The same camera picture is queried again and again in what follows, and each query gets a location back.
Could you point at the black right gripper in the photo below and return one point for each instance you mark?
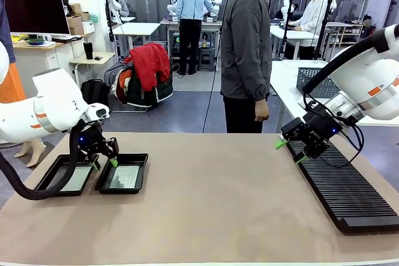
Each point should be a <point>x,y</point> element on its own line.
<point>322,127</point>

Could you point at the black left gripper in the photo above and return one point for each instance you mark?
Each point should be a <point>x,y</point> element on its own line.
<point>92,141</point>

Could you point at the black plastic ESD tray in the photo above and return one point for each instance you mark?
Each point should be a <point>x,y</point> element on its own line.
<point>51,175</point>
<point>132,160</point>

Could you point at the green perforated circuit board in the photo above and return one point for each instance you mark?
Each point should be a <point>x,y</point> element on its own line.
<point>124,177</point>
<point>82,178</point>

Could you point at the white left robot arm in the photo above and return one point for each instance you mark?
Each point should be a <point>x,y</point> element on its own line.
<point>56,101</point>

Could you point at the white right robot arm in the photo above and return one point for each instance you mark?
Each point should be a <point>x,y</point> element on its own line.
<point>374,76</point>

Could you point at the person's right forearm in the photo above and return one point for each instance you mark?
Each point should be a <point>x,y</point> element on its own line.
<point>260,85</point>

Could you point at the person's right hand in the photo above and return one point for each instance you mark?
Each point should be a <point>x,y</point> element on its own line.
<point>262,110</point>

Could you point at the white rounded table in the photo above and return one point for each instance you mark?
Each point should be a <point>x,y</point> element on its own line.
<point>286,91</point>

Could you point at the black slotted board rack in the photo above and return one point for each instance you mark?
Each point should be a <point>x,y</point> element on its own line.
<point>343,191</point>

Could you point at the black backpack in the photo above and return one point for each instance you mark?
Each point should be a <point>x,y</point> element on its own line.
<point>95,90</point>

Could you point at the grey plastic basket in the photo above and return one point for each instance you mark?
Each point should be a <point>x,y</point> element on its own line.
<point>307,74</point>

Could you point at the orange and white garment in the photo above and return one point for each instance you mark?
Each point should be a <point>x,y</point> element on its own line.
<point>123,82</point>

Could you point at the grey bag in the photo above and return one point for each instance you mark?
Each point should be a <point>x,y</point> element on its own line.
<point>112,74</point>

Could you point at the dark green jacket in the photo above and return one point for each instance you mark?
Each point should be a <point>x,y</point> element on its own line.
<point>165,90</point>

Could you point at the small wooden side table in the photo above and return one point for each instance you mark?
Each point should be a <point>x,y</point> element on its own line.
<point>107,56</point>

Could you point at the black tumbler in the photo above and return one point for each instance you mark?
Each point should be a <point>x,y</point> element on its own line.
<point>88,50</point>

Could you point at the red jacket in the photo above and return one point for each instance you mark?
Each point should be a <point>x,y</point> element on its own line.
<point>151,60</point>

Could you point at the white cabinet with wooden top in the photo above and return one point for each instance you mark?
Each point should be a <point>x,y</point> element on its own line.
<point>53,57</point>

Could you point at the white office desk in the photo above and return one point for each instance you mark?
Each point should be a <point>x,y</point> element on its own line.
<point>137,27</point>
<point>280,31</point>

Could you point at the person in grey jacket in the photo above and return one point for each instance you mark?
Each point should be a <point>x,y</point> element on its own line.
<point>243,45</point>

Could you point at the mannequin with orange trousers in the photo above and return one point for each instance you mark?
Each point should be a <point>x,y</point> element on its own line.
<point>12,85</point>

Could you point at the wooden shelf unit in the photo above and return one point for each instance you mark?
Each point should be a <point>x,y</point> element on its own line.
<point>350,30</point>

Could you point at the black keyboard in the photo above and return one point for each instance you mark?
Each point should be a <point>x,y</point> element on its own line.
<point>67,39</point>

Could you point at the black tripod stand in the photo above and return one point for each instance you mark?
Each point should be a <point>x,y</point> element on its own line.
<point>325,20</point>

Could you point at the grey plastic stool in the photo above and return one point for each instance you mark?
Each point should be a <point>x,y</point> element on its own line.
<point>207,59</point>

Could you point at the brown cardboard box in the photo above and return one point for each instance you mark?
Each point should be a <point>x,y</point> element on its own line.
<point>75,8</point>
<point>77,30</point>
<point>74,20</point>

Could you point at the white storage box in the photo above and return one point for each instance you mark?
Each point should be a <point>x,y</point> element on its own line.
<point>88,26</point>

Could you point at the green bowl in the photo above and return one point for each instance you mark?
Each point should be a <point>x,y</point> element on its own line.
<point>35,41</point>

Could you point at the black computer monitor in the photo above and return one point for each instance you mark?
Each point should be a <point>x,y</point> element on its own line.
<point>37,13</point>

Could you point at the man in blue shirt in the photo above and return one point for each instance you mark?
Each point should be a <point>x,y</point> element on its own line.
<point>190,1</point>

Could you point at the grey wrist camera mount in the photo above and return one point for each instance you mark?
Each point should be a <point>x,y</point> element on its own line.
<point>341,105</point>

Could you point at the metal frame workbench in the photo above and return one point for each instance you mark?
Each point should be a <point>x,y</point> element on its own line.
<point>212,29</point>

